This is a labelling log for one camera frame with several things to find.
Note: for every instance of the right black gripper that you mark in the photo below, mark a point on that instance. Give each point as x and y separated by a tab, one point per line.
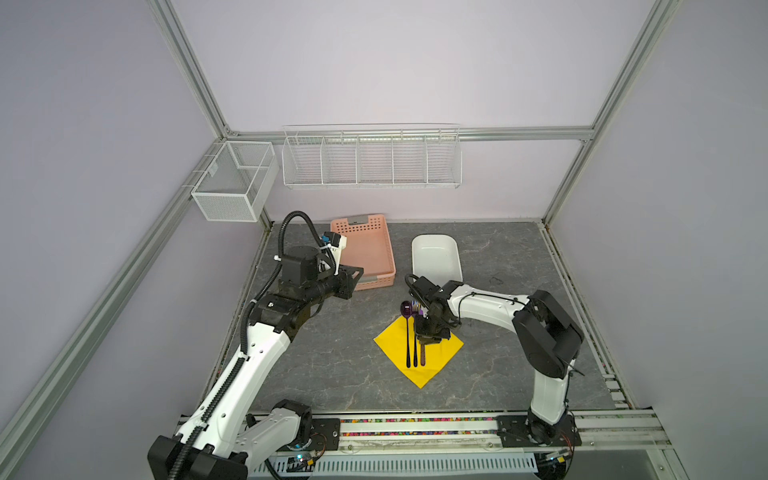
422	335

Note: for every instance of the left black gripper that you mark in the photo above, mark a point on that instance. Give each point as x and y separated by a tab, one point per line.
346	285

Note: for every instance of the purple black fork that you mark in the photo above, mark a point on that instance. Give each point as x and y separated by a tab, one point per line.
416	312

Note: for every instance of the purple black spoon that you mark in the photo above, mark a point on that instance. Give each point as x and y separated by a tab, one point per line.
406	312

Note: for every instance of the yellow paper napkin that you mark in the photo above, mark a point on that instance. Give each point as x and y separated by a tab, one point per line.
391	342

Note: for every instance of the white oval tray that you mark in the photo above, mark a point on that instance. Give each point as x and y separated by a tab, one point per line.
436	257

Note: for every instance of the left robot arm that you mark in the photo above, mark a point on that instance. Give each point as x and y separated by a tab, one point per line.
295	292

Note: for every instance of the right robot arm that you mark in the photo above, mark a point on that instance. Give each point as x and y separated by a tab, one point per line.
550	339

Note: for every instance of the pink plastic basket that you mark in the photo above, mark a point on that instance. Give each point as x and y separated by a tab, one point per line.
368	247

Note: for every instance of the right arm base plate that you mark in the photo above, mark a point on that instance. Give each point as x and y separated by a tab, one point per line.
517	431

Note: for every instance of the white wire wall shelf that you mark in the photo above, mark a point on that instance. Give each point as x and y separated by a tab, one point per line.
389	155

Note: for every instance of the white mesh wall box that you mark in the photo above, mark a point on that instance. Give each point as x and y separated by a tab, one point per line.
235	185

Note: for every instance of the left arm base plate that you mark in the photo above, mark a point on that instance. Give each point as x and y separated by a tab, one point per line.
324	434

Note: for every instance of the white vented cable duct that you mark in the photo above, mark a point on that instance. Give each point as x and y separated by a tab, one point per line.
402	466

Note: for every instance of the aluminium front rail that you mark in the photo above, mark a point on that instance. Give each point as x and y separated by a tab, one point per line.
415	433

